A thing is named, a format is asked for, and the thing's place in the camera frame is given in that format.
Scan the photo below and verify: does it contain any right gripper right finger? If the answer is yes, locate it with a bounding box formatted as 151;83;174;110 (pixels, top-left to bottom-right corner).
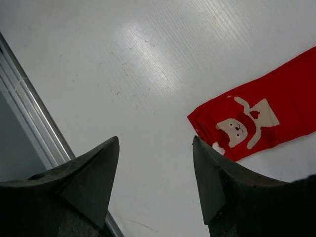
193;136;316;237

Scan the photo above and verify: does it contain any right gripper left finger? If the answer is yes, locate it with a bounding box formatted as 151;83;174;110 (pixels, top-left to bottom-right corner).
0;136;119;237

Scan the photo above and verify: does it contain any red patterned sock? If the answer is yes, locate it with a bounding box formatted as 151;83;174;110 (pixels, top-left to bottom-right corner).
188;48;316;161

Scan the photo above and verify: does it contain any aluminium front rail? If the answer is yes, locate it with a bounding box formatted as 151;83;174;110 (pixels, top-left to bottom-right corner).
0;38;122;237

